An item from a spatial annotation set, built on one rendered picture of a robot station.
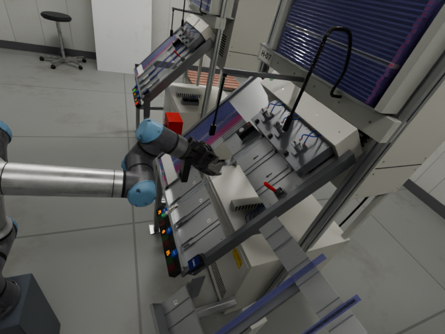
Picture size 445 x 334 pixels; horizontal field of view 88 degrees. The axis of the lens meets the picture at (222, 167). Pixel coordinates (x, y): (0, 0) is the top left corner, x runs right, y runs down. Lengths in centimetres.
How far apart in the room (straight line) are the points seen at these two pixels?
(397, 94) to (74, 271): 180
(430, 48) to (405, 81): 8
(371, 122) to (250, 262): 75
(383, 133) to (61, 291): 174
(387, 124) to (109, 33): 431
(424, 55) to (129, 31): 428
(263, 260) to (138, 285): 87
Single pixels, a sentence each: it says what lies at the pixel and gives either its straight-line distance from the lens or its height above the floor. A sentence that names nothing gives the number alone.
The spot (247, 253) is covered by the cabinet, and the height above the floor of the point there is 62.
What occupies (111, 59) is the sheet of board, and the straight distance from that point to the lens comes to 467.
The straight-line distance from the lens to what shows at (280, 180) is 86.
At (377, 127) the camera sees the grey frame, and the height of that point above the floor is 134.
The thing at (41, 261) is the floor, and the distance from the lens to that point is 191.
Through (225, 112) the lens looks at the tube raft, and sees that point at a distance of 121.
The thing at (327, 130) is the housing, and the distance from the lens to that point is 81.
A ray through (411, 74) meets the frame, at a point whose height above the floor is 149.
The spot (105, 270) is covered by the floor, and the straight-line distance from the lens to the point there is 178.
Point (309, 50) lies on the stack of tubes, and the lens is 99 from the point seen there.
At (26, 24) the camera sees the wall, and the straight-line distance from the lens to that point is 531.
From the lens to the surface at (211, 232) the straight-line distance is 92.
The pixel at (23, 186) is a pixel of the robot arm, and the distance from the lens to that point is 68.
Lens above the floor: 156
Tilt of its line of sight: 37 degrees down
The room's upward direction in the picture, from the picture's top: 16 degrees clockwise
